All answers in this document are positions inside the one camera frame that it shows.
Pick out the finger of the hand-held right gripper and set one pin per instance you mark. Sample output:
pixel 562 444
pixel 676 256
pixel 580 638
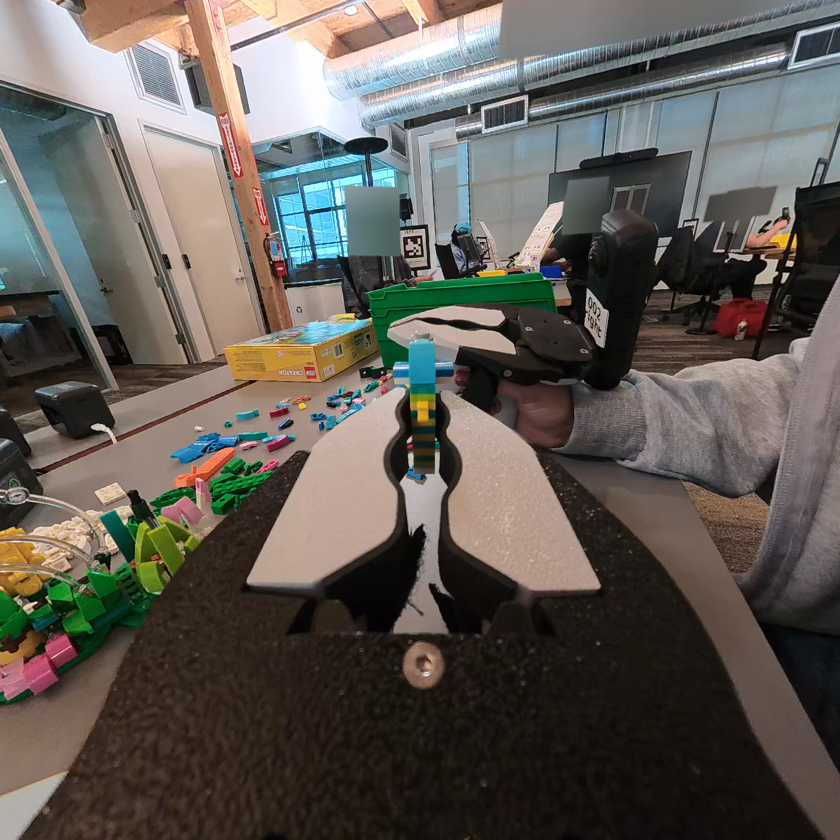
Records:
pixel 472 339
pixel 446 315

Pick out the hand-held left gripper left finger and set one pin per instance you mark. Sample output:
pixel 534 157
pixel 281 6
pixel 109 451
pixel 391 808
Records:
pixel 328 512

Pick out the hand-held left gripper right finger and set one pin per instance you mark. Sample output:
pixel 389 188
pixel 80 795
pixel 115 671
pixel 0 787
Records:
pixel 518 512

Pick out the multicoloured striped brick model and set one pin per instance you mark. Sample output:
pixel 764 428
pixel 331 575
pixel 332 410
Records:
pixel 420 394

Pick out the person's right forearm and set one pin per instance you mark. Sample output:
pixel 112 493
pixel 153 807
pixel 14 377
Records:
pixel 656 420

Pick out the grey desk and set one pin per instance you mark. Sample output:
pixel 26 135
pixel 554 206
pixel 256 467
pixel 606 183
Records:
pixel 164 394
pixel 656 525

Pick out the person's right hand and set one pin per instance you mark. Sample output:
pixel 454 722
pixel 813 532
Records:
pixel 538 413

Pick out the green plastic crate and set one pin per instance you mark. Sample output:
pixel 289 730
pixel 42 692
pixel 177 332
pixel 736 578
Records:
pixel 459 298

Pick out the white tag sign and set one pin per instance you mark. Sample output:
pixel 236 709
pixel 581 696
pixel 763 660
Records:
pixel 415 244

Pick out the pile of green bricks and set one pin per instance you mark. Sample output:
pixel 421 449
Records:
pixel 243 482

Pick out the white paper chart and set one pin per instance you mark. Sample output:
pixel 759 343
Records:
pixel 544 233

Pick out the scatter of small mixed bricks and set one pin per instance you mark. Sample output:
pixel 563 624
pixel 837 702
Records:
pixel 247 415

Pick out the orange brick separator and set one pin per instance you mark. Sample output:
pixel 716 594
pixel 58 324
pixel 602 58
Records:
pixel 210 464

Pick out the white recycling bin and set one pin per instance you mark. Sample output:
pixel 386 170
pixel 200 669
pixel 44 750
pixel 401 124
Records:
pixel 308 303

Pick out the large pink slope brick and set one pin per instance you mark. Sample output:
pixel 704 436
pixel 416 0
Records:
pixel 187 508

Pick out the pile of blue bricks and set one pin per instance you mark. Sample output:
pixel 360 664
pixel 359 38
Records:
pixel 193 453

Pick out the black office chair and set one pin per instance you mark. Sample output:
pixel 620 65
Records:
pixel 814 249
pixel 676 262

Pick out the yellow toy box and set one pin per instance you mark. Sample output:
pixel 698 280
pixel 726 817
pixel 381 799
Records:
pixel 295 358

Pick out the large black screen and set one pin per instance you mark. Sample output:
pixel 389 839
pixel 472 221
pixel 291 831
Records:
pixel 630 190

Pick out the red fire extinguisher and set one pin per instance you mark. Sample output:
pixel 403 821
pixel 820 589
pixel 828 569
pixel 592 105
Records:
pixel 275 253

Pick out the black floor lamp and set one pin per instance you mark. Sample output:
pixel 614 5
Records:
pixel 365 145

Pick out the red bag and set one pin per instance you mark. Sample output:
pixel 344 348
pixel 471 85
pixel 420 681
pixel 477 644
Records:
pixel 741 318

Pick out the white air vent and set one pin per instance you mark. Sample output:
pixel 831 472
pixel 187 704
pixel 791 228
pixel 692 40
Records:
pixel 157 75
pixel 505 113
pixel 814 43

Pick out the white door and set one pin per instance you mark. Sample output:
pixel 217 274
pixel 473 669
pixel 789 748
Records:
pixel 197 249

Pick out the green brick flower model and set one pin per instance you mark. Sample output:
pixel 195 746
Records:
pixel 85 610

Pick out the pile of white bricks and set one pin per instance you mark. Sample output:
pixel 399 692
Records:
pixel 62 535

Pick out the black charger box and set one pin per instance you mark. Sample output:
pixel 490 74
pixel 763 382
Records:
pixel 10 430
pixel 69 407

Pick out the clear curved plastic stem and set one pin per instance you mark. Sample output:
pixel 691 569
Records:
pixel 39 499
pixel 52 578

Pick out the person's grey hoodie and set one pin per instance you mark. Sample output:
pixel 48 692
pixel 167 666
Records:
pixel 807 492

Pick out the black power box green display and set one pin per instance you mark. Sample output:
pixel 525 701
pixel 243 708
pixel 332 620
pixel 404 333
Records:
pixel 16 479

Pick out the person's dark jeans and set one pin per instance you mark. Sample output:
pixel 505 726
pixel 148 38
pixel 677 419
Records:
pixel 810 676

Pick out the white instruction booklet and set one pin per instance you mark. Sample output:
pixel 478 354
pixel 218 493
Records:
pixel 19 814

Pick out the silver ventilation duct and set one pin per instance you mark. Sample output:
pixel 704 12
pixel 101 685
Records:
pixel 420 59
pixel 420 105

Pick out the wooden post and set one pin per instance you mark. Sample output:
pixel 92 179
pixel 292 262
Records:
pixel 243 164

